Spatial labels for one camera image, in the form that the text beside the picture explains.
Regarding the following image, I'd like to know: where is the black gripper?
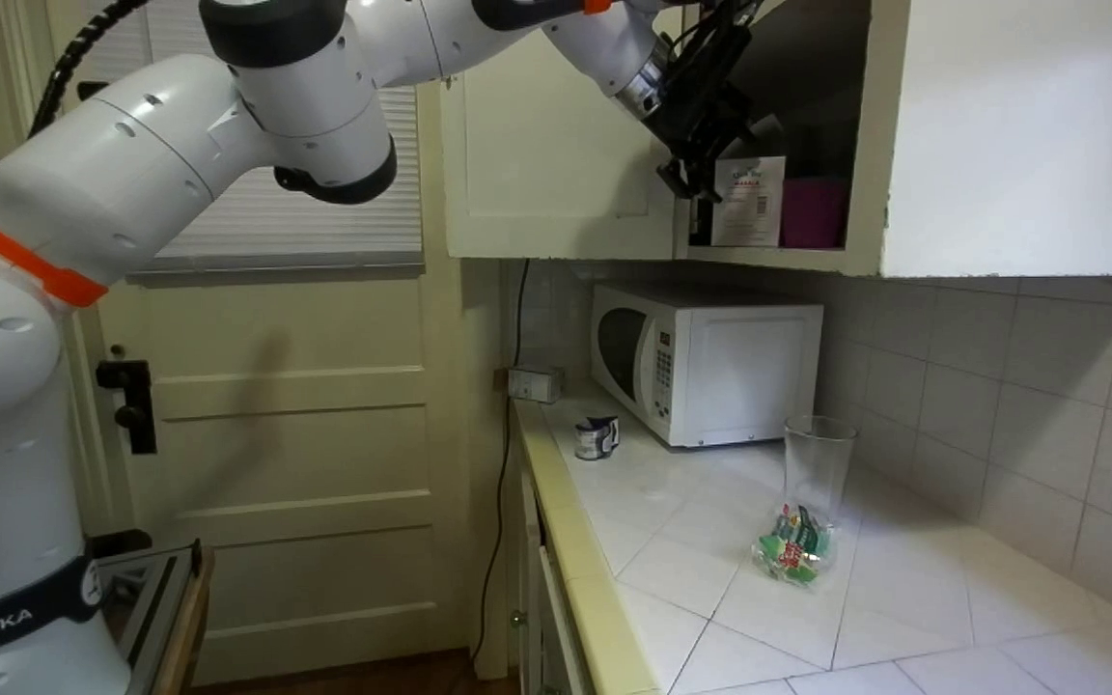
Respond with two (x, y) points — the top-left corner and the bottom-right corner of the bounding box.
(646, 34), (789, 204)

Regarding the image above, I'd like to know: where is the cream cupboard door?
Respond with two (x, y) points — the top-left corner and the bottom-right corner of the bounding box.
(437, 31), (683, 264)

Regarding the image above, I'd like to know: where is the white tea box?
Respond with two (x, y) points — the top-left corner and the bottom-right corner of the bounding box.
(706, 150), (790, 250)

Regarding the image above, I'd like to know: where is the white microwave oven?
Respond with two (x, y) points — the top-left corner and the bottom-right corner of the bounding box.
(585, 281), (825, 452)

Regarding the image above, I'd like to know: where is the small black white mug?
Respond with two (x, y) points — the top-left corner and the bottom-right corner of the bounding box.
(571, 412), (627, 462)

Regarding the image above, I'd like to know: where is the clear drinking glass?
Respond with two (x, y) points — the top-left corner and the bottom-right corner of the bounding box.
(780, 426), (857, 523)

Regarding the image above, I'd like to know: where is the green sponge package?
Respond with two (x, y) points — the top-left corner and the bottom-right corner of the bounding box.
(753, 497), (836, 590)

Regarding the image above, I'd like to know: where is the white door blind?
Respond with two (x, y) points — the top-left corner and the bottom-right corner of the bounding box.
(128, 0), (430, 275)

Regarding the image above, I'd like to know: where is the cream base cabinet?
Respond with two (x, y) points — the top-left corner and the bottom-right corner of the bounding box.
(500, 429), (600, 695)

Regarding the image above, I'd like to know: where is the cream panel door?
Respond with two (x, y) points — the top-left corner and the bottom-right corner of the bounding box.
(87, 264), (481, 689)

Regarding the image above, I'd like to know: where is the black door latch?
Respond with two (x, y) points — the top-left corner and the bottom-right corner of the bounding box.
(92, 357), (161, 461)

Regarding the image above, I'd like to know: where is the black wall cable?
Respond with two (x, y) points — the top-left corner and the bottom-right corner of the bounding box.
(471, 260), (533, 654)

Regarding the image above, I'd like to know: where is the white wall outlet box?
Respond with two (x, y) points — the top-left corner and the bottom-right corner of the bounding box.
(500, 366), (567, 407)

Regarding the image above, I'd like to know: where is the cream wall cupboard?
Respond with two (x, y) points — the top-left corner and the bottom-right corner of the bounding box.
(673, 0), (1112, 281)

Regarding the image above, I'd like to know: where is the black corrugated cable conduit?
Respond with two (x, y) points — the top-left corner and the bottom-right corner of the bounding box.
(27, 0), (150, 141)

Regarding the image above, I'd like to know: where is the metal robot stand frame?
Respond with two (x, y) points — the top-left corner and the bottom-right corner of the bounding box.
(85, 533), (220, 695)

